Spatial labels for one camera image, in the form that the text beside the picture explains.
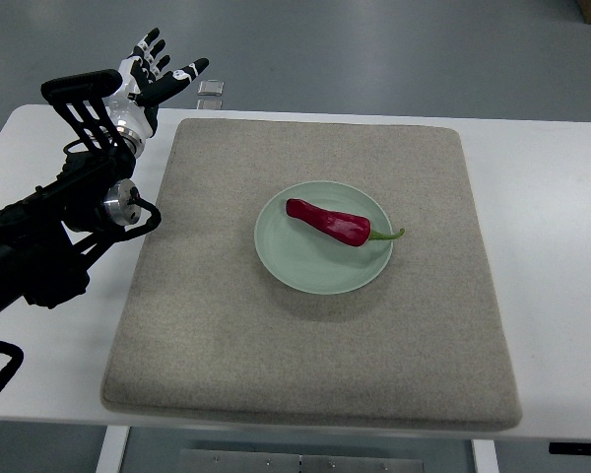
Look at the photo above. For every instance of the white left table leg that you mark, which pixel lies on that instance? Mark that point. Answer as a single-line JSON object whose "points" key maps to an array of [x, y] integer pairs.
{"points": [[112, 449]]}

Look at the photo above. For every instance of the white right table leg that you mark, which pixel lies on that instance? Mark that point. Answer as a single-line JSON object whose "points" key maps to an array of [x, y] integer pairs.
{"points": [[484, 454]]}

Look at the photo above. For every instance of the clear floor socket cover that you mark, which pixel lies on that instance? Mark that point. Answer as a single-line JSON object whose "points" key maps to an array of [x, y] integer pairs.
{"points": [[210, 88]]}

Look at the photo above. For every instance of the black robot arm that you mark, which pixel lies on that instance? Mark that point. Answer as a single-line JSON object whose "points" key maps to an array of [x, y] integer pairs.
{"points": [[50, 239]]}

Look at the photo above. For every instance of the grey metal base plate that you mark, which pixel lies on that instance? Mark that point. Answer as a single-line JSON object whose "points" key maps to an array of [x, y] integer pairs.
{"points": [[204, 460]]}

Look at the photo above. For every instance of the white table leg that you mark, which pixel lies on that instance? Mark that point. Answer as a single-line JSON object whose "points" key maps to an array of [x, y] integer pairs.
{"points": [[484, 454], [112, 449]]}

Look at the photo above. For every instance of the black desk control panel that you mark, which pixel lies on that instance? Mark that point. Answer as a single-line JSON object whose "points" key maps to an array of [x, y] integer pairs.
{"points": [[570, 448]]}

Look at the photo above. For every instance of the beige felt mat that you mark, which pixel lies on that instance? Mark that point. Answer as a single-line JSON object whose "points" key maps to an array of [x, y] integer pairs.
{"points": [[208, 332]]}

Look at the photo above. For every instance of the light green plate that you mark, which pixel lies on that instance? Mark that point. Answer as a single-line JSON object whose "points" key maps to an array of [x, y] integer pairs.
{"points": [[307, 260]]}

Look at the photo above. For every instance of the red pepper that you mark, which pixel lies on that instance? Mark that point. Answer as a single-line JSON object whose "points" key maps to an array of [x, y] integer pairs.
{"points": [[349, 229]]}

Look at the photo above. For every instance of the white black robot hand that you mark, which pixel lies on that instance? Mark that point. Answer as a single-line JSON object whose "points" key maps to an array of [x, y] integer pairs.
{"points": [[134, 107]]}

